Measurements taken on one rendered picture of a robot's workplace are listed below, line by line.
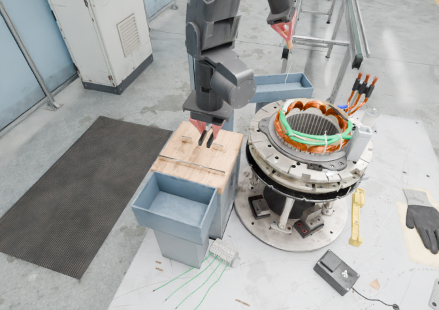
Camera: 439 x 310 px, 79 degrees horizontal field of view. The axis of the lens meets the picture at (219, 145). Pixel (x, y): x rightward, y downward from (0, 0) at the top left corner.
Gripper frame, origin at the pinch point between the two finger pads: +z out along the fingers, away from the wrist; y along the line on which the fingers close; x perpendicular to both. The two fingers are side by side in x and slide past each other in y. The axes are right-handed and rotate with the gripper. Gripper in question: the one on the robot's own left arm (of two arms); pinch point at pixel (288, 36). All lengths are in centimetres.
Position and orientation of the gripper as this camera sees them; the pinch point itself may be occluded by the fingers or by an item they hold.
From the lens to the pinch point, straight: 91.9
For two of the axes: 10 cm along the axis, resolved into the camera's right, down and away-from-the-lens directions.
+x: -8.4, -0.2, 5.5
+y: 3.5, -7.9, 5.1
